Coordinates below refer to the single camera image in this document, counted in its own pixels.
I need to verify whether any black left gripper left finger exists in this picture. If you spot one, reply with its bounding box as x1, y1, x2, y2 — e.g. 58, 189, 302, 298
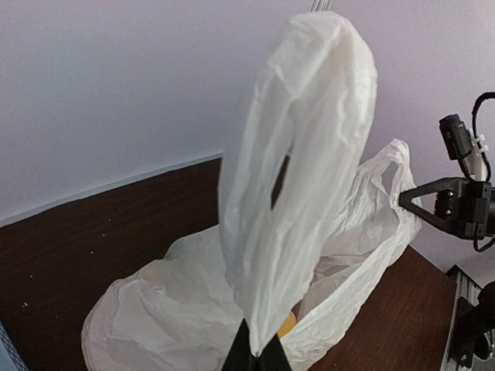
223, 319, 258, 371

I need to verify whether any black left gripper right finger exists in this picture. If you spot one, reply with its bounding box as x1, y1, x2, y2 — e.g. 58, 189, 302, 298
257, 335, 291, 371

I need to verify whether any light blue plastic basket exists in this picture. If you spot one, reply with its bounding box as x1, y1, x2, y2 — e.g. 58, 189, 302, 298
0, 323, 29, 371

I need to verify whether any aluminium front rail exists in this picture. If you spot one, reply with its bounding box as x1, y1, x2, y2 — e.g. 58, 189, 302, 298
440, 266, 494, 370

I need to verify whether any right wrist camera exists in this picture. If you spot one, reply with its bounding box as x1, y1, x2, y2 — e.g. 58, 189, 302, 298
439, 114, 491, 182

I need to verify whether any tan yellow fruit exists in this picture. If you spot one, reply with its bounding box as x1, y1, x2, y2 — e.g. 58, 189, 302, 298
277, 311, 297, 339

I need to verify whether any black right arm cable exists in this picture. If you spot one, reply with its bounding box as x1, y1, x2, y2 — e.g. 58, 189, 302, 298
469, 91, 495, 252

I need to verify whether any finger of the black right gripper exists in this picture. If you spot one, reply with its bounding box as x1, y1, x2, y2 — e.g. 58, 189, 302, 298
398, 178, 464, 232

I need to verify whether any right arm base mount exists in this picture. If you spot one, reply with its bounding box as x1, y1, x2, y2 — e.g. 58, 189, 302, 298
449, 282, 494, 369

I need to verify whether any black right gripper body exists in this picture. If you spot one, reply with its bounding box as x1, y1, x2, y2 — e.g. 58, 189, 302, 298
458, 181, 494, 238

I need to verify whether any white plastic bag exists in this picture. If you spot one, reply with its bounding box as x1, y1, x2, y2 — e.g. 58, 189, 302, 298
81, 11, 421, 370

